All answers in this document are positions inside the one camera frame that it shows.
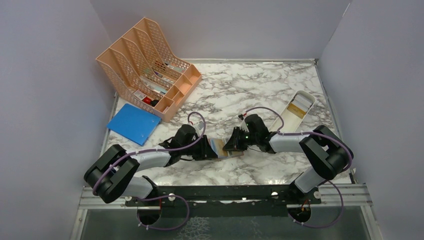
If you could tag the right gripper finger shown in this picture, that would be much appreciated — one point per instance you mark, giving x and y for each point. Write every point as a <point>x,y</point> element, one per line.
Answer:
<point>232,145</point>
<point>242,138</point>

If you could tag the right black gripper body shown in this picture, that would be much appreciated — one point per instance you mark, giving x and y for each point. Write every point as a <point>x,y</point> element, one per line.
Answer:
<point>253,138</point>

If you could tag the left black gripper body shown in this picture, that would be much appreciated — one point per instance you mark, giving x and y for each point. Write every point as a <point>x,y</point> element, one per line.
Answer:
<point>196,150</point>

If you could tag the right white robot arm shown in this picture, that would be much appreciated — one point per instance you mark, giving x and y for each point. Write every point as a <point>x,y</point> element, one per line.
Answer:
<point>327,154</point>

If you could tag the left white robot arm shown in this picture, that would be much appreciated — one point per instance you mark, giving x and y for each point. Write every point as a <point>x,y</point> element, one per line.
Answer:
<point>113,174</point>

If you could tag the stack of cards in tray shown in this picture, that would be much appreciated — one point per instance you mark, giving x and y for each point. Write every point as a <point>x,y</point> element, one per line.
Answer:
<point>299,105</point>

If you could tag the white plastic tray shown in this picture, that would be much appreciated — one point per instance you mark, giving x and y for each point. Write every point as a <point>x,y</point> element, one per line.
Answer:
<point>292,122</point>

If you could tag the blue folder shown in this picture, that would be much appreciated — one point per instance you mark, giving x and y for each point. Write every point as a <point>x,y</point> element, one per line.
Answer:
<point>134,123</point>

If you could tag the red item in organizer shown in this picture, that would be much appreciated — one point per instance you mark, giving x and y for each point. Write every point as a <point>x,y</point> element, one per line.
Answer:
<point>151,102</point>

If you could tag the peach plastic file organizer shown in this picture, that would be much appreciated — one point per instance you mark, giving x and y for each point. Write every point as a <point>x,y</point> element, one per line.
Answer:
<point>141,64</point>

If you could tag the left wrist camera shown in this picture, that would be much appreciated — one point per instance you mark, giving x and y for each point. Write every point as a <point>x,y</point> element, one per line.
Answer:
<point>199,126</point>

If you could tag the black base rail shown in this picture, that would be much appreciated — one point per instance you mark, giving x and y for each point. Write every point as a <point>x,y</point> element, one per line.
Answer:
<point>224,201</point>

